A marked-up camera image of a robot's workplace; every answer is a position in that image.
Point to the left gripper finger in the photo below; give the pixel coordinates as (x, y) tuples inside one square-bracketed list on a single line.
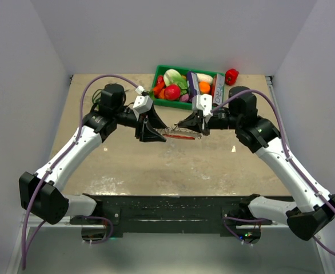
[(154, 119), (146, 133)]

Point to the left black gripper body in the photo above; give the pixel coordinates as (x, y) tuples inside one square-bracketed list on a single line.
[(127, 117)]

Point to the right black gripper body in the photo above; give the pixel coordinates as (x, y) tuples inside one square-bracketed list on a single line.
[(223, 120)]

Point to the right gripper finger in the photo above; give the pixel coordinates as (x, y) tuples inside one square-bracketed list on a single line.
[(193, 118), (190, 125)]

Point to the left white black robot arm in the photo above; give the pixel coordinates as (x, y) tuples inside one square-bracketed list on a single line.
[(41, 192)]

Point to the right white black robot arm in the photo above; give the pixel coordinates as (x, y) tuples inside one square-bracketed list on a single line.
[(313, 206)]

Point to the purple sweet potato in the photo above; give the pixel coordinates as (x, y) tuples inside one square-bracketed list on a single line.
[(185, 98)]

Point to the orange carrot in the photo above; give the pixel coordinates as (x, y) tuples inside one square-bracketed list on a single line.
[(161, 94)]

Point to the red grey box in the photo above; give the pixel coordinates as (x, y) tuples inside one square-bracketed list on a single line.
[(217, 91)]

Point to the red apple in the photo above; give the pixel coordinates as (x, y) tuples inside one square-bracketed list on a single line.
[(172, 92)]

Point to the orange fruit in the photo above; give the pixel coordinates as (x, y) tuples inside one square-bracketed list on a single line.
[(204, 87)]

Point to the green spring onion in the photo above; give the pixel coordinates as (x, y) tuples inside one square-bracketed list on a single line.
[(96, 96)]

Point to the red chili pepper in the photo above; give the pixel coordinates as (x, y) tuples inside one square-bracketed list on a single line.
[(159, 86)]

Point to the purple white box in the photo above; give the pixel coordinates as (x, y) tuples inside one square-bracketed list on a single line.
[(192, 84)]

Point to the white radish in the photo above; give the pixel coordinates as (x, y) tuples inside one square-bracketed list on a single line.
[(204, 78)]

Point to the red bell pepper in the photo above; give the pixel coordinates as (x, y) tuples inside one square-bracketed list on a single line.
[(231, 77)]

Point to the white green cabbage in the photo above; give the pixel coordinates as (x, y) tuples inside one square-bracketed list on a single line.
[(172, 76)]

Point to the green plastic bin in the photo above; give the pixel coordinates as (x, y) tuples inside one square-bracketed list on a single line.
[(160, 70)]

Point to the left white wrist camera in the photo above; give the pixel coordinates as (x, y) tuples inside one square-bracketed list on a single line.
[(142, 103)]

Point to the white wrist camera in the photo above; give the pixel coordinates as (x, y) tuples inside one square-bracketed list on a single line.
[(203, 102), (142, 103)]

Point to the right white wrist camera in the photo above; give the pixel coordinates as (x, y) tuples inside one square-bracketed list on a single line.
[(203, 102)]

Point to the black base frame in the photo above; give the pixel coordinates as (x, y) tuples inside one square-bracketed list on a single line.
[(165, 214)]

